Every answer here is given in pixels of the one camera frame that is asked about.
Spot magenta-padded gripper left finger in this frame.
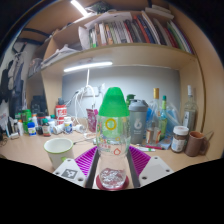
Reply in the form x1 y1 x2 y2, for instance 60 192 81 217
52 145 101 189

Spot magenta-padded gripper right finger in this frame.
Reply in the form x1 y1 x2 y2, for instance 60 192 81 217
127 144 174 189

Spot clear bottle with green cap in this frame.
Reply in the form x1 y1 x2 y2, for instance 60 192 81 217
95 86 132 191

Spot marker pen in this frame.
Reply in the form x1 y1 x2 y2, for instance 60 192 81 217
134 143 163 153

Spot grey shaker bottle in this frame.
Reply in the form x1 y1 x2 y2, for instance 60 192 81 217
128 98 149 145

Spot white pill bottle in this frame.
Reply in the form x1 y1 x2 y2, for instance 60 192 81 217
63 116 74 135

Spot pink snack pouch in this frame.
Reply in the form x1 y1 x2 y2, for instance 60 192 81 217
86 108 100 134

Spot brown jar with white lid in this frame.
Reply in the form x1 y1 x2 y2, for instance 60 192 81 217
170 125 190 154

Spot slim green glass bottle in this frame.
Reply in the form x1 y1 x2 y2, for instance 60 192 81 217
158 95 169 141

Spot small dark brown bottle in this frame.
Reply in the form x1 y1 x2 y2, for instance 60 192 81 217
41 118 53 138

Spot red and white can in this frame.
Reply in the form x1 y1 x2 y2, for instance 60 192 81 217
54 103 68 126

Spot brown mug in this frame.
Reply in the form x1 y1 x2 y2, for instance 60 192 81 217
184 130 214 158

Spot blue plastic bag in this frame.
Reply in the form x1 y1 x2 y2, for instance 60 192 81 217
165 101 184 149

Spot small white blue-labelled bottle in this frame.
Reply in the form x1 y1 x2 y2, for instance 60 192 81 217
27 122 37 137

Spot tall clear glass bottle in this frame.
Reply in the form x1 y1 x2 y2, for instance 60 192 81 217
182 84 199 133

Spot black bag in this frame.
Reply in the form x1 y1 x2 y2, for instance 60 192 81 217
31 95 49 116

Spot green box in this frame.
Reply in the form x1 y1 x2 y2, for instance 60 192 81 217
20 109 33 134

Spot long white light bar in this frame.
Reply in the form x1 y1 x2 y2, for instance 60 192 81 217
63 60 114 73

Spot wooden shelf unit with books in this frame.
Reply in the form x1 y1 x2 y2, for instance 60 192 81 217
24 1 206 101

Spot short white light bar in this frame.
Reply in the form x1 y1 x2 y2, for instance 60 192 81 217
69 0 89 17

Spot white mug with green handle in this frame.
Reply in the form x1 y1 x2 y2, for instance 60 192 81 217
43 137 75 171

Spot white cables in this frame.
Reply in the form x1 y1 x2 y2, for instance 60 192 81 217
71 84 99 139

